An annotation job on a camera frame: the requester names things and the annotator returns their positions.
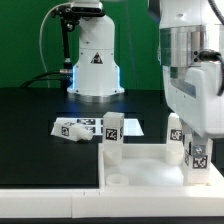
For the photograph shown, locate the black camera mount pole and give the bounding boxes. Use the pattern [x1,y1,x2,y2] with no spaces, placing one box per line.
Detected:
[52,4,80,77]

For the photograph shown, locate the paper sheet with markers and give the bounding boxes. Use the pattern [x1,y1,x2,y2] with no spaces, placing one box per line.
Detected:
[56,117,144,136]

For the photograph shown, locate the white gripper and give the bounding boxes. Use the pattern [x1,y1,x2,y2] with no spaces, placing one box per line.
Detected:
[161,61,224,159]

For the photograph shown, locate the white square tabletop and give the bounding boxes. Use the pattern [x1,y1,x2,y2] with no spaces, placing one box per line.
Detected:
[98,143,224,198]

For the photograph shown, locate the black floor cables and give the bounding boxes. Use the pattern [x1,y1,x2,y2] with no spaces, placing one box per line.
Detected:
[20,70,73,89]

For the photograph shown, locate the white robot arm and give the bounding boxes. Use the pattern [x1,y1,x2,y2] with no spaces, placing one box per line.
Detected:
[68,0,224,156]

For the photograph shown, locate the grey rear camera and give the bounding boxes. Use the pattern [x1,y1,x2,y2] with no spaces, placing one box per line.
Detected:
[71,0,105,17]

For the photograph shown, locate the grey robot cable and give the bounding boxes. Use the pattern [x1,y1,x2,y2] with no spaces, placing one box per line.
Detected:
[38,2,71,88]

